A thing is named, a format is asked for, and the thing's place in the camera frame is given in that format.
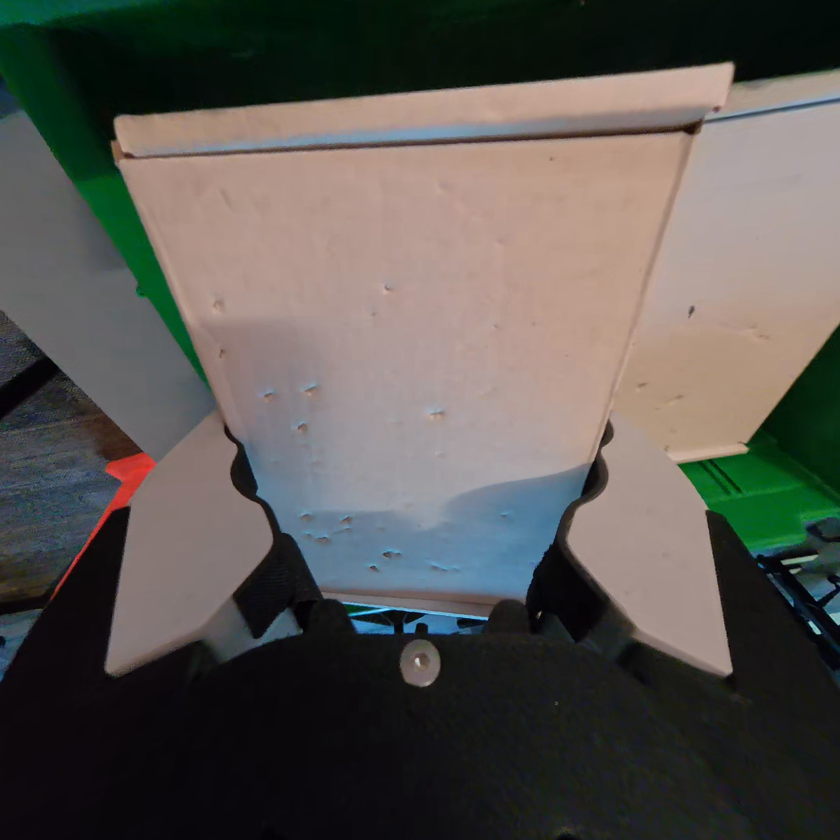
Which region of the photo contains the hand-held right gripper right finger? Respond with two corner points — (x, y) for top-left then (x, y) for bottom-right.
(563, 412), (735, 678)

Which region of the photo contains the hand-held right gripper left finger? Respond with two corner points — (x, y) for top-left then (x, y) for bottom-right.
(104, 410), (275, 678)

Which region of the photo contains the green plastic bin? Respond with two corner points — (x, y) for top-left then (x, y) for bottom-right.
(0, 0), (840, 555)

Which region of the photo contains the white cardboard mailer box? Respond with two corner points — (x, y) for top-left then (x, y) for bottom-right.
(110, 61), (737, 619)
(616, 77), (840, 465)

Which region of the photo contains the red plastic object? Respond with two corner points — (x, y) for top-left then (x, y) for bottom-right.
(66, 451), (157, 581)

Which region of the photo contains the black chair base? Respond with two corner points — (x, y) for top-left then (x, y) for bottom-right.
(753, 515), (840, 670)

